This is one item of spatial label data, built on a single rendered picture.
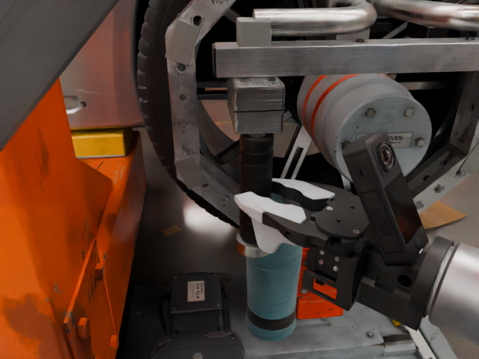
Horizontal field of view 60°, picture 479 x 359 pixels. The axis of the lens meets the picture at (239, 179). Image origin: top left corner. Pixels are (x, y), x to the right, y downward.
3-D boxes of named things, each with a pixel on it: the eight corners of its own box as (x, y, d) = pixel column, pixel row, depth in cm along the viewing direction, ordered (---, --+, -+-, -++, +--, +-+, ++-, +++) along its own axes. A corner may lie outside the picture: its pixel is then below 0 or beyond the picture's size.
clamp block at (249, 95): (269, 105, 50) (270, 60, 47) (284, 134, 42) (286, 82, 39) (227, 107, 49) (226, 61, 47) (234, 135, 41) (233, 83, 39)
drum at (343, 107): (366, 131, 74) (379, 51, 68) (425, 190, 56) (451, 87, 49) (289, 134, 73) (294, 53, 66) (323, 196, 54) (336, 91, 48)
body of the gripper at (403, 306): (294, 286, 42) (412, 347, 36) (299, 216, 38) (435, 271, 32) (329, 250, 48) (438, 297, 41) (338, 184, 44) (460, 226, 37)
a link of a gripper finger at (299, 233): (255, 231, 40) (342, 261, 37) (255, 219, 40) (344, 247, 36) (276, 209, 44) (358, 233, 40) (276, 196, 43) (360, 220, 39)
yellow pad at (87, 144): (135, 132, 100) (132, 113, 98) (127, 157, 88) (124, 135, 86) (76, 134, 99) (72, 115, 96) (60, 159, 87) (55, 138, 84)
